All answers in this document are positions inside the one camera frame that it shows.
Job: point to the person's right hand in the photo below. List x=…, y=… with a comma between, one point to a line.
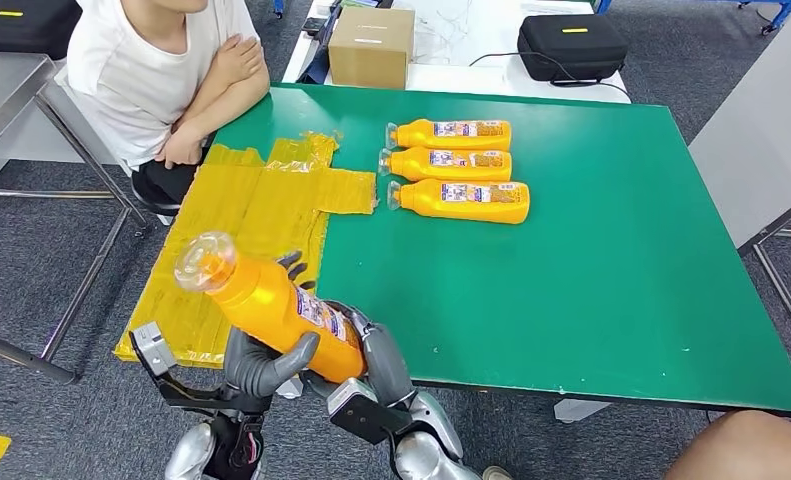
x=239, y=61

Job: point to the person's left hand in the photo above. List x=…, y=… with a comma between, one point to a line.
x=182, y=149

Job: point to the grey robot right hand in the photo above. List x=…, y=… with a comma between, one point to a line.
x=388, y=364

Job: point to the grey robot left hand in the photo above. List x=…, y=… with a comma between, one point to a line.
x=256, y=371

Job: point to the orange detergent bottle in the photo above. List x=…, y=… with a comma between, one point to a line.
x=448, y=172
x=421, y=137
x=435, y=208
x=262, y=305

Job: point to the black round stool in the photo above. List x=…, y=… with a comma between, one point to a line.
x=150, y=202

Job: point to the dark blue folder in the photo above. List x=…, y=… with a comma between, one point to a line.
x=315, y=66

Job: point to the black smartphone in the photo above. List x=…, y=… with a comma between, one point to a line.
x=313, y=26

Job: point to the yellow taped sheet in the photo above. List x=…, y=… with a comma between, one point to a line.
x=236, y=212

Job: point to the person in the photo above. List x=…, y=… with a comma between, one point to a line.
x=130, y=73

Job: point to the brown cardboard box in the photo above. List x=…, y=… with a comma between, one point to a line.
x=368, y=53

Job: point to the black zip case yellow tag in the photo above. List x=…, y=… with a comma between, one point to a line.
x=24, y=33
x=567, y=53

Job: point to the green top table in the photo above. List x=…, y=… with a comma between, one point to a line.
x=567, y=265

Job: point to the white table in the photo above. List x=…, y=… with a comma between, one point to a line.
x=461, y=79

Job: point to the person's knee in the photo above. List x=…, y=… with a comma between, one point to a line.
x=746, y=450

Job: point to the pale grey table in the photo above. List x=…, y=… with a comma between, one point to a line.
x=759, y=132

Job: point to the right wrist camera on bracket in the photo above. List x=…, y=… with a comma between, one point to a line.
x=362, y=414

